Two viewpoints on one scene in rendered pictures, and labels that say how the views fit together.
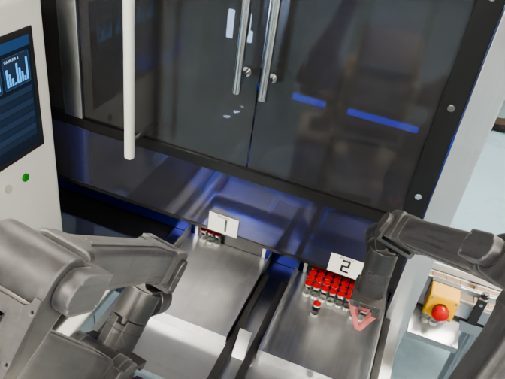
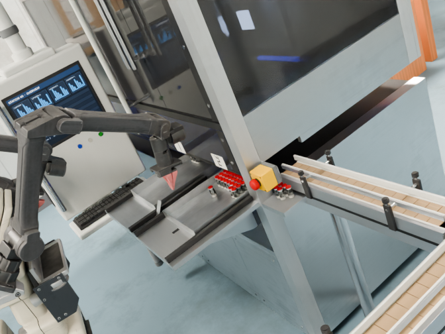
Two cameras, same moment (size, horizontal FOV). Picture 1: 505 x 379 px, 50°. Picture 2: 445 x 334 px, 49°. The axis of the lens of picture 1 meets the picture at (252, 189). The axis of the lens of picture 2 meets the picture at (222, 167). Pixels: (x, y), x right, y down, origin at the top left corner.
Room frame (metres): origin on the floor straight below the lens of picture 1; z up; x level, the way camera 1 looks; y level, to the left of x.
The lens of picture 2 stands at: (-0.04, -1.58, 1.83)
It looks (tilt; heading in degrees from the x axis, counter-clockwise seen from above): 26 degrees down; 50
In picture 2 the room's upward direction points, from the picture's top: 24 degrees counter-clockwise
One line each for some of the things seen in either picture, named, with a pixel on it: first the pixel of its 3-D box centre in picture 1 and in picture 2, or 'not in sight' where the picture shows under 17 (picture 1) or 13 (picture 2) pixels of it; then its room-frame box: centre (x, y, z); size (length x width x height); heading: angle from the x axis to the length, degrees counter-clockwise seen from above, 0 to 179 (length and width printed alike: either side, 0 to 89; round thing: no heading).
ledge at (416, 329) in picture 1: (433, 323); (287, 199); (1.04, -0.54, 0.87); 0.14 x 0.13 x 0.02; 164
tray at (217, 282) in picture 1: (205, 278); (174, 179); (1.05, 0.09, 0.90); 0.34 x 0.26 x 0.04; 164
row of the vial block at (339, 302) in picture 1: (335, 298); (229, 185); (1.04, -0.26, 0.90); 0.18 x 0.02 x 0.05; 74
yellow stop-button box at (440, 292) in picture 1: (441, 299); (265, 177); (1.01, -0.51, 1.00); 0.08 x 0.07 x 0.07; 164
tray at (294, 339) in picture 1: (327, 323); (212, 199); (0.96, -0.24, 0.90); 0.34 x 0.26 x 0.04; 164
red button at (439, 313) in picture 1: (439, 311); (255, 183); (0.96, -0.50, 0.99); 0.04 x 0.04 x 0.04; 74
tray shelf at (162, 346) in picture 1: (254, 325); (181, 203); (0.94, -0.06, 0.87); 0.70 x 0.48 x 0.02; 74
